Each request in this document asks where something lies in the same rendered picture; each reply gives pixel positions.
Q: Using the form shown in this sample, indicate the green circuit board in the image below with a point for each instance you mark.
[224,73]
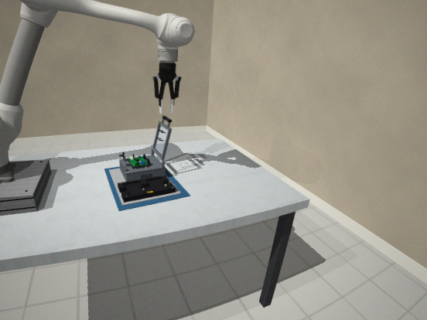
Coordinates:
[137,160]

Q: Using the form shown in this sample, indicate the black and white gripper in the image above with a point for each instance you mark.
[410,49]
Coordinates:
[166,76]

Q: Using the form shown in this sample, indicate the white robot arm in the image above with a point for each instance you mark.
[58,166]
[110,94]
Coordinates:
[36,16]

